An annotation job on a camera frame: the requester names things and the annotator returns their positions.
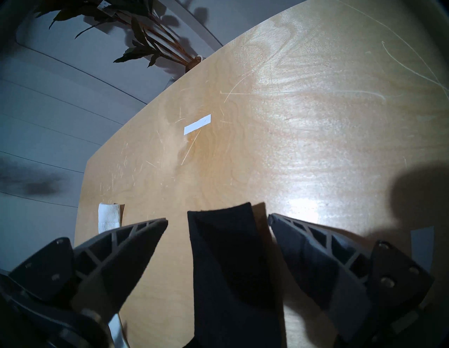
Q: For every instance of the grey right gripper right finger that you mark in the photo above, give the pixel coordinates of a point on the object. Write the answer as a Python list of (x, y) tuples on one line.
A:
[(333, 273)]

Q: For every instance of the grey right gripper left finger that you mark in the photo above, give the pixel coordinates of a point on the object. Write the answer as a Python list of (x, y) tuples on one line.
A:
[(105, 266)]

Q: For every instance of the black sock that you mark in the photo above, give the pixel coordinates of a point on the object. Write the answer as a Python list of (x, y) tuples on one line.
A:
[(228, 280)]

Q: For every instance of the white tape strip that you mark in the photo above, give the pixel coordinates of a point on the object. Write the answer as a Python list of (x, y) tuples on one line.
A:
[(197, 124), (422, 245)]

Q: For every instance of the tall dark green plant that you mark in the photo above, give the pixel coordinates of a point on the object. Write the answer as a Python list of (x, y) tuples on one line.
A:
[(140, 35)]

